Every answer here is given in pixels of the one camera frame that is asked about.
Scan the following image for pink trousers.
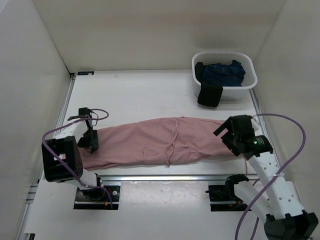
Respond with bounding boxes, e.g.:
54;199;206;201
79;116;234;170

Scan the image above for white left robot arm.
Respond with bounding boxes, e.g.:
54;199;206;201
41;113;105;200

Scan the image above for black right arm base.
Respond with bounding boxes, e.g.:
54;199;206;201
205;185;247;212

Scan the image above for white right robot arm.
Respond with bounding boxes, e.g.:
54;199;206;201
214;115;319;240

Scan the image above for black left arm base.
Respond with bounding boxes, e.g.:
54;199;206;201
73;182;121;211

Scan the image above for black trousers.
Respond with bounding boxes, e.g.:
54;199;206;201
194;62;223;108

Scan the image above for dark blue trousers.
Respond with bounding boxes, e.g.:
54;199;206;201
207;60;246;87

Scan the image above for white plastic basket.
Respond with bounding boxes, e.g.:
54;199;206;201
191;51;258;101

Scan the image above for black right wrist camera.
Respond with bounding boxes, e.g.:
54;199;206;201
249;115;261;132

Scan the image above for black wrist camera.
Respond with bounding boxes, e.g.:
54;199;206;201
67;107;93;121
249;115;261;132

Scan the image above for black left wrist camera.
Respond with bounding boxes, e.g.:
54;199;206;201
67;107;93;121

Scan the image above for aluminium right rail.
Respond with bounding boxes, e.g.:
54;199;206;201
245;88;279;167

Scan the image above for aluminium rail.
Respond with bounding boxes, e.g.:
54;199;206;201
245;88;279;167
98;174;261;183
37;73;77;183

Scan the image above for aluminium left rail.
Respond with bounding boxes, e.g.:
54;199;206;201
37;73;77;183

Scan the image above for aluminium front rail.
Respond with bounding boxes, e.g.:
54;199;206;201
98;174;261;183

